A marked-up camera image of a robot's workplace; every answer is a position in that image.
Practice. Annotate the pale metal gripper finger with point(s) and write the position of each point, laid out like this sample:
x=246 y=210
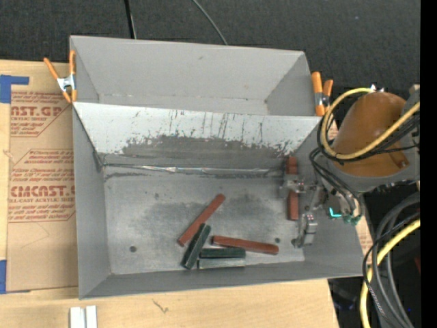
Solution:
x=307 y=231
x=296 y=186

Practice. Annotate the red-brown flat block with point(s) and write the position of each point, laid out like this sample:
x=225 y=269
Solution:
x=244 y=244
x=202 y=218
x=292 y=207

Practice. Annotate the dark green flat block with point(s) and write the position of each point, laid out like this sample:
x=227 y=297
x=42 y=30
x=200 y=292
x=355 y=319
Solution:
x=196 y=246
x=223 y=253
x=222 y=263

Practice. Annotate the grey metal bin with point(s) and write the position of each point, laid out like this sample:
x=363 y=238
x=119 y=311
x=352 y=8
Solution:
x=164 y=200

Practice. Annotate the brown cardboard board, red print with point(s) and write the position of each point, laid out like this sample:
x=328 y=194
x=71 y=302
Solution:
x=37 y=183

